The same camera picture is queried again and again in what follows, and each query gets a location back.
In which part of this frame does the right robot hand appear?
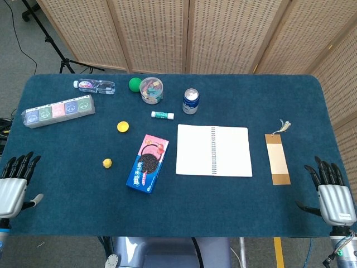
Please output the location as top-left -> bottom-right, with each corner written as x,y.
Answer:
295,156 -> 357,226

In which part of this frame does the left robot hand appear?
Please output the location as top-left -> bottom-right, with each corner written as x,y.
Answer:
0,151 -> 44,219

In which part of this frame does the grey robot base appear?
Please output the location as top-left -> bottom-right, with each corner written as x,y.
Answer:
104,236 -> 233,268

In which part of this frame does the brown bookmark with tassel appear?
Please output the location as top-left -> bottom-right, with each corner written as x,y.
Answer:
264,119 -> 292,185

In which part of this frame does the long box of coloured cubes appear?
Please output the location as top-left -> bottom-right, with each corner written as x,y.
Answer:
21,94 -> 96,129

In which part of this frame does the open white spiral notebook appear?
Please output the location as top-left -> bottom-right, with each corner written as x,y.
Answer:
175,124 -> 253,178

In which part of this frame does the clear plastic water bottle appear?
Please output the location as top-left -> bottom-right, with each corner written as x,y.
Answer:
73,79 -> 116,95

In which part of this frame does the blue pink cookie box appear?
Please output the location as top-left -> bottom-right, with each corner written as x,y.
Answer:
126,134 -> 170,195

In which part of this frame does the black tripod stand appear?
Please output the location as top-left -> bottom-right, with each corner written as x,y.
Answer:
21,0 -> 105,74

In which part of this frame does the blue table mat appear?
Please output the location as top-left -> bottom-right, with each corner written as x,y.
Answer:
0,73 -> 354,238

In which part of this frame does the green ball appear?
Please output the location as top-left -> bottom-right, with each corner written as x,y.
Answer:
128,77 -> 143,93

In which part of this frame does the green white glue stick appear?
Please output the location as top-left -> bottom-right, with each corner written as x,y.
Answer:
151,111 -> 175,120

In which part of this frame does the clear jar of colourful clips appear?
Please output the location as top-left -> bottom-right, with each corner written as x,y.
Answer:
139,76 -> 165,105

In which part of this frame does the blue white drink can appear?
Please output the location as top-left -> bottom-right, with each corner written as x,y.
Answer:
182,88 -> 200,115

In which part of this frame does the wooden woven folding screen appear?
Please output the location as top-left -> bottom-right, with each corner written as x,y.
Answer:
36,0 -> 357,179

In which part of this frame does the black cable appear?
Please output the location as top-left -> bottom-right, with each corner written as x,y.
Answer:
3,0 -> 38,75

